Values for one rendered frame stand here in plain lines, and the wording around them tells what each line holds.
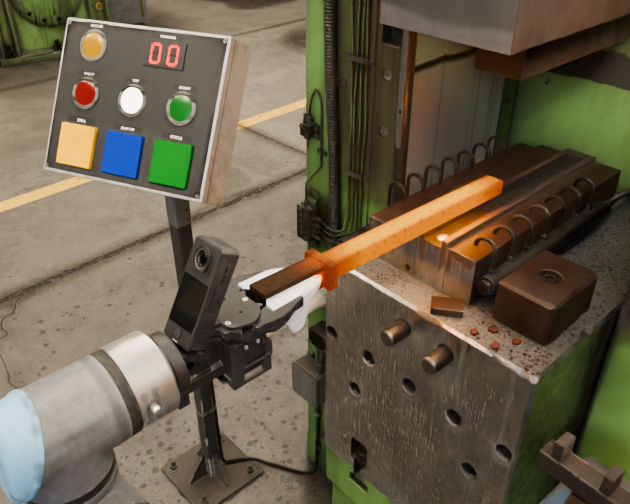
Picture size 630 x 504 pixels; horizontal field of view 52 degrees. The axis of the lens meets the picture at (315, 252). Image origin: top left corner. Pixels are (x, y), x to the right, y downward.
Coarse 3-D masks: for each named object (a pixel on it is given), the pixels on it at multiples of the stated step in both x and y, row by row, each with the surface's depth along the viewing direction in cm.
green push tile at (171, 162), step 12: (156, 144) 110; (168, 144) 109; (180, 144) 108; (156, 156) 110; (168, 156) 109; (180, 156) 108; (192, 156) 108; (156, 168) 110; (168, 168) 109; (180, 168) 108; (156, 180) 110; (168, 180) 109; (180, 180) 108
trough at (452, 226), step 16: (560, 160) 114; (576, 160) 114; (528, 176) 108; (544, 176) 110; (512, 192) 105; (480, 208) 101; (496, 208) 101; (448, 224) 96; (464, 224) 97; (432, 240) 93
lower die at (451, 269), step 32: (512, 160) 115; (544, 160) 115; (416, 192) 107; (448, 192) 104; (544, 192) 104; (608, 192) 111; (480, 224) 94; (512, 224) 96; (544, 224) 98; (384, 256) 101; (416, 256) 96; (448, 256) 91; (480, 256) 88; (448, 288) 93
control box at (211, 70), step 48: (144, 48) 111; (192, 48) 108; (240, 48) 109; (96, 96) 114; (144, 96) 111; (192, 96) 108; (240, 96) 112; (48, 144) 118; (96, 144) 115; (144, 144) 111; (192, 144) 108; (192, 192) 108
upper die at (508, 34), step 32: (384, 0) 82; (416, 0) 79; (448, 0) 75; (480, 0) 72; (512, 0) 69; (544, 0) 72; (576, 0) 77; (608, 0) 82; (448, 32) 77; (480, 32) 74; (512, 32) 71; (544, 32) 75; (576, 32) 80
